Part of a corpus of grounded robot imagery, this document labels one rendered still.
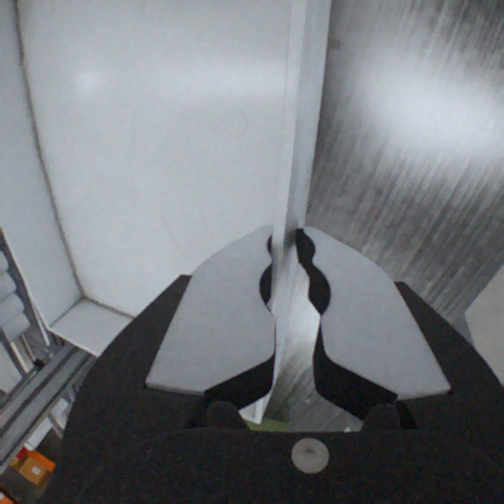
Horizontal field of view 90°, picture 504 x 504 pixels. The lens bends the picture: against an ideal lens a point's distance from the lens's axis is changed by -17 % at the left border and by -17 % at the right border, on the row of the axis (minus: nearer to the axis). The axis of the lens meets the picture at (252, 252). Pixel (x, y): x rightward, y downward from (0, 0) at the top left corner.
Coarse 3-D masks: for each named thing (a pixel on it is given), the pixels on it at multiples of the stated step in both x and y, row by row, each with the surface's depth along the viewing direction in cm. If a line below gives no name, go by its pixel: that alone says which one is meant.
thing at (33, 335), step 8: (8, 248) 41; (8, 256) 42; (16, 272) 44; (16, 280) 46; (24, 288) 46; (24, 296) 47; (32, 312) 50; (32, 320) 52; (32, 328) 54; (40, 328) 53; (24, 336) 58; (32, 336) 56; (40, 336) 54; (32, 344) 59; (40, 344) 57; (32, 352) 62; (40, 352) 60
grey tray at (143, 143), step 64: (0, 0) 12; (64, 0) 13; (128, 0) 12; (192, 0) 11; (256, 0) 10; (320, 0) 8; (0, 64) 14; (64, 64) 15; (128, 64) 14; (192, 64) 13; (256, 64) 12; (320, 64) 10; (0, 128) 16; (64, 128) 17; (128, 128) 16; (192, 128) 14; (256, 128) 13; (0, 192) 17; (64, 192) 20; (128, 192) 18; (192, 192) 16; (256, 192) 15; (64, 256) 24; (128, 256) 21; (192, 256) 19; (64, 320) 24; (128, 320) 25
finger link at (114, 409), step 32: (160, 320) 7; (128, 352) 6; (96, 384) 6; (128, 384) 6; (96, 416) 5; (128, 416) 5; (160, 416) 5; (192, 416) 5; (64, 448) 4; (96, 448) 5; (64, 480) 4
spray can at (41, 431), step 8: (64, 400) 72; (56, 408) 70; (64, 408) 72; (56, 416) 69; (40, 424) 64; (48, 424) 66; (40, 432) 63; (32, 440) 61; (40, 440) 63; (24, 448) 59; (32, 448) 60; (16, 456) 57; (24, 456) 59
